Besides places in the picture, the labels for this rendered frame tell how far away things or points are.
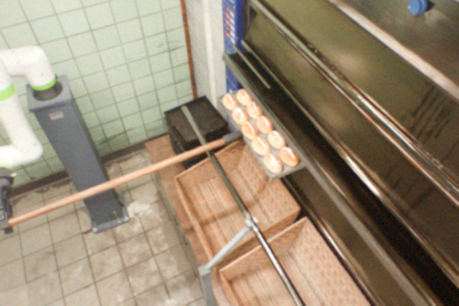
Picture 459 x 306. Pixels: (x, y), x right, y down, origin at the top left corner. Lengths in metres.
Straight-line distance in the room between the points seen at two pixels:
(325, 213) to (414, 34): 0.98
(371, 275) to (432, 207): 0.56
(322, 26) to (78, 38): 1.69
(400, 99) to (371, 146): 0.24
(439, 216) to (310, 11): 0.74
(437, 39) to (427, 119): 0.20
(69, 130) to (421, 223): 1.75
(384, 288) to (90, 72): 2.12
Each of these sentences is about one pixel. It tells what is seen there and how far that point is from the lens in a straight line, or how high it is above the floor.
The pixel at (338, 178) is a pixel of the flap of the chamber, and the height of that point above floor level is 1.41.
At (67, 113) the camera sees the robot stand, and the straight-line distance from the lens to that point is 2.24.
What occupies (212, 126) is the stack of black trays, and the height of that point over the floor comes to 0.90.
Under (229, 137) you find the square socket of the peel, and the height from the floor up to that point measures 1.21.
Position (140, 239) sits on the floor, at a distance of 2.94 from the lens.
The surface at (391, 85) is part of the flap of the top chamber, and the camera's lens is 1.19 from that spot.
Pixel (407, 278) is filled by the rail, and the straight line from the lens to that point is 1.27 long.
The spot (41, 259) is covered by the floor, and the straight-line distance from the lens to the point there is 3.11.
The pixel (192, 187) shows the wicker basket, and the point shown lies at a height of 0.59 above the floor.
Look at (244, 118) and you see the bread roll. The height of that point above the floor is 1.22.
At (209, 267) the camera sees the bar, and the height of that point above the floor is 0.97.
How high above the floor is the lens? 2.54
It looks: 48 degrees down
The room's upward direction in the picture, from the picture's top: 3 degrees counter-clockwise
